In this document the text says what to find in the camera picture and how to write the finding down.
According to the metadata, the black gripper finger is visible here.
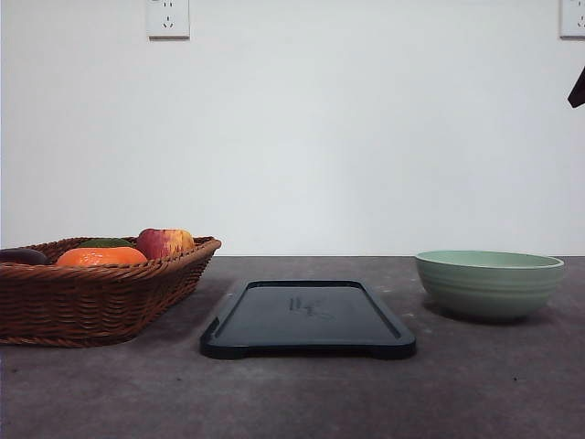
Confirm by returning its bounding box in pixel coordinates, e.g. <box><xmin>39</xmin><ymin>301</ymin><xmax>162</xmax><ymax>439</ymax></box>
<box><xmin>567</xmin><ymin>66</ymin><xmax>585</xmax><ymax>108</ymax></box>

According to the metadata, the light green ceramic bowl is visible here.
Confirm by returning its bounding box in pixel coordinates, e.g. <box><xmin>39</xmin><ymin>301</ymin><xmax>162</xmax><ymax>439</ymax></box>
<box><xmin>415</xmin><ymin>250</ymin><xmax>565</xmax><ymax>320</ymax></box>

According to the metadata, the brown wicker basket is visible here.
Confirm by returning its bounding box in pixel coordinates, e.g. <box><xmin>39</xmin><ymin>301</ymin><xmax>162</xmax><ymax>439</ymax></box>
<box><xmin>0</xmin><ymin>237</ymin><xmax>221</xmax><ymax>348</ymax></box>

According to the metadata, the dark teal rectangular tray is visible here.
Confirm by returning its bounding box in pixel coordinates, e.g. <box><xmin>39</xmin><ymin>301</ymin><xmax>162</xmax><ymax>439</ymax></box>
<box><xmin>199</xmin><ymin>280</ymin><xmax>417</xmax><ymax>359</ymax></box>

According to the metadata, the red yellow apple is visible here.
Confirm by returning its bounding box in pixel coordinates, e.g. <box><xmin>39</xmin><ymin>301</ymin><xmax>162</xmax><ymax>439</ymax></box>
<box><xmin>137</xmin><ymin>229</ymin><xmax>195</xmax><ymax>260</ymax></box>

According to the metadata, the green avocado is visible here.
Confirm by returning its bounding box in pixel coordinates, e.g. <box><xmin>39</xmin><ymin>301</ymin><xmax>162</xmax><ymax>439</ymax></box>
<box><xmin>79</xmin><ymin>239</ymin><xmax>134</xmax><ymax>248</ymax></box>

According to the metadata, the orange mandarin fruit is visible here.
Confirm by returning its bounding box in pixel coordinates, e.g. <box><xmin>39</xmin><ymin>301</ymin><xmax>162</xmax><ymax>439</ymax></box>
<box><xmin>57</xmin><ymin>247</ymin><xmax>148</xmax><ymax>266</ymax></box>

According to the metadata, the dark purple plum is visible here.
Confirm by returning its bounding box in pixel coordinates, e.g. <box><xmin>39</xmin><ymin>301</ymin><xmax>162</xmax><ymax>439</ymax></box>
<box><xmin>0</xmin><ymin>248</ymin><xmax>52</xmax><ymax>265</ymax></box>

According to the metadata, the white wall socket right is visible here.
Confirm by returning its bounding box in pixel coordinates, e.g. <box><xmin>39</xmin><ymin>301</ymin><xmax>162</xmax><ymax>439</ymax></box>
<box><xmin>559</xmin><ymin>0</ymin><xmax>585</xmax><ymax>44</ymax></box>

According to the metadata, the white wall socket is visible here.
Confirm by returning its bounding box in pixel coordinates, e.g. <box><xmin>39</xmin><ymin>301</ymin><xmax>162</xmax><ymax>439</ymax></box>
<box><xmin>559</xmin><ymin>0</ymin><xmax>585</xmax><ymax>44</ymax></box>
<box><xmin>146</xmin><ymin>0</ymin><xmax>191</xmax><ymax>43</ymax></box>

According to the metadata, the white wall socket left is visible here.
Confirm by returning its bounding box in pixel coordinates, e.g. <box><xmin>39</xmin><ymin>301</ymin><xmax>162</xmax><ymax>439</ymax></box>
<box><xmin>146</xmin><ymin>0</ymin><xmax>191</xmax><ymax>43</ymax></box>

